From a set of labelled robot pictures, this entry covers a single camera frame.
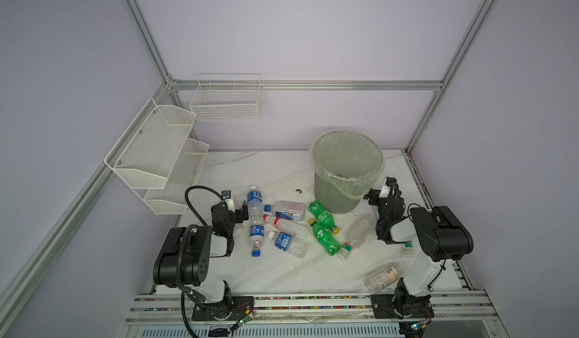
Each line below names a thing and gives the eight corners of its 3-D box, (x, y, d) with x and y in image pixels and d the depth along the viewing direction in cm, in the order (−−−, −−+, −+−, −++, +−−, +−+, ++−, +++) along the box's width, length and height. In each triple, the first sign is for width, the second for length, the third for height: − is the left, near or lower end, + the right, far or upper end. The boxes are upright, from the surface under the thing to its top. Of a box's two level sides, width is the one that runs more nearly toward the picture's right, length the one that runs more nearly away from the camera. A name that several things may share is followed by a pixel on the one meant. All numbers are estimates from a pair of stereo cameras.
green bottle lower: (331, 259, 86) (333, 254, 81) (306, 228, 94) (306, 222, 89) (343, 249, 88) (345, 244, 84) (317, 220, 96) (318, 214, 92)
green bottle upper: (328, 238, 91) (329, 233, 87) (307, 208, 100) (308, 202, 96) (338, 233, 92) (340, 227, 88) (317, 203, 101) (318, 197, 97)
